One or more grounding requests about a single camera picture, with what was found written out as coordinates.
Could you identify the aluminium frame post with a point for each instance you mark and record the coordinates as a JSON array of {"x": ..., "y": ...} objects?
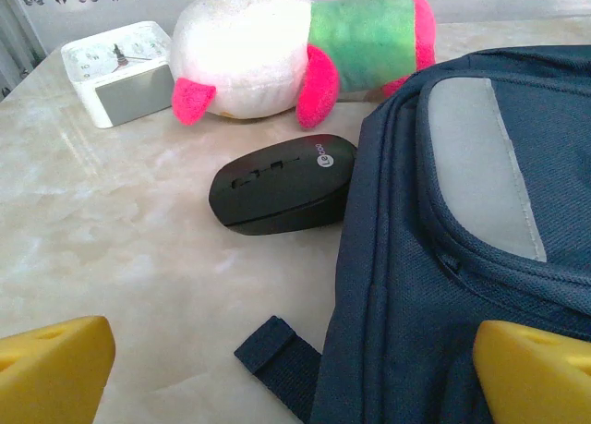
[{"x": 18, "y": 36}]

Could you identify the white square alarm clock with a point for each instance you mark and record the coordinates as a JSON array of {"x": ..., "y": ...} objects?
[{"x": 115, "y": 73}]

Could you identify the white green pink plush toy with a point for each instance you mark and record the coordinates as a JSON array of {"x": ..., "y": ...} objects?
[{"x": 258, "y": 50}]

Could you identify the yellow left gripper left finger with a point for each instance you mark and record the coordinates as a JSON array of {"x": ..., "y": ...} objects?
[{"x": 55, "y": 373}]

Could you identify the black computer mouse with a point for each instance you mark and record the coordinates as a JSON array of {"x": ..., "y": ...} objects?
[{"x": 277, "y": 188}]

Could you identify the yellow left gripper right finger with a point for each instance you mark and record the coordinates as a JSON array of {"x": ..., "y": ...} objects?
[{"x": 535, "y": 378}]

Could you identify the navy blue backpack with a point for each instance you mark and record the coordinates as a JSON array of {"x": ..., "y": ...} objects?
[{"x": 438, "y": 281}]

